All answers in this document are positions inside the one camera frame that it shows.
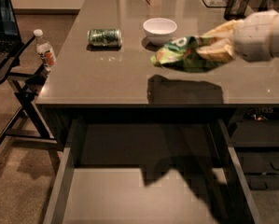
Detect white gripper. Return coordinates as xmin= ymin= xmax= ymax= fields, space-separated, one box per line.
xmin=196 ymin=10 xmax=279 ymax=63

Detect green rice chip bag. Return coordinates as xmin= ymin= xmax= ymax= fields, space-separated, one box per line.
xmin=150 ymin=36 xmax=224 ymax=73

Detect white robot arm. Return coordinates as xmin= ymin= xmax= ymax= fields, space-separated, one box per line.
xmin=196 ymin=10 xmax=279 ymax=63

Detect grey counter cabinet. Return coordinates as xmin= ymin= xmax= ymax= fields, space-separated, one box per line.
xmin=36 ymin=0 xmax=279 ymax=147

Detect open grey top drawer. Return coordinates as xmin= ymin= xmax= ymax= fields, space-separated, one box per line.
xmin=44 ymin=119 xmax=262 ymax=224

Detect white bowl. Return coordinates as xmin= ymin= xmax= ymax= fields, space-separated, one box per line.
xmin=143 ymin=18 xmax=177 ymax=46

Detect dark lower cabinet drawers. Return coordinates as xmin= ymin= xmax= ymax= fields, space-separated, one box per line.
xmin=228 ymin=107 xmax=279 ymax=190

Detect green soda can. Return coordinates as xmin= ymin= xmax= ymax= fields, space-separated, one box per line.
xmin=88 ymin=29 xmax=122 ymax=48

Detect clear plastic water bottle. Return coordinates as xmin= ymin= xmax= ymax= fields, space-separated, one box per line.
xmin=34 ymin=29 xmax=56 ymax=72

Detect black side table stand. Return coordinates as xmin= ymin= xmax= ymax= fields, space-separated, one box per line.
xmin=0 ymin=35 xmax=53 ymax=145

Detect black laptop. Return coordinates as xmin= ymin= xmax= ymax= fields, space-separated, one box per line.
xmin=0 ymin=0 xmax=22 ymax=69

